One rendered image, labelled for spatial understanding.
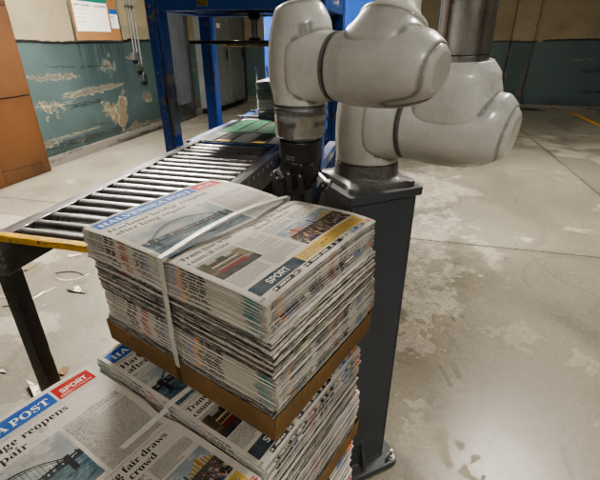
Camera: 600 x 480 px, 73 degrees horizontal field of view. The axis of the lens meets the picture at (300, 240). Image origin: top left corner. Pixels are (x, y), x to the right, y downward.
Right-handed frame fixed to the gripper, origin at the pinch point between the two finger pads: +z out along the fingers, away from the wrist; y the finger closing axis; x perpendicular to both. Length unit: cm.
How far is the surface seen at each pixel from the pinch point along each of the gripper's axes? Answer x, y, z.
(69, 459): -49, -4, 13
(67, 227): -4, -84, 17
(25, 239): -18, -80, 14
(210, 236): -23.3, -0.4, -9.9
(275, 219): -12.8, 3.7, -9.9
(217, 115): 157, -173, 13
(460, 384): 84, 27, 96
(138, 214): -23.8, -16.4, -9.9
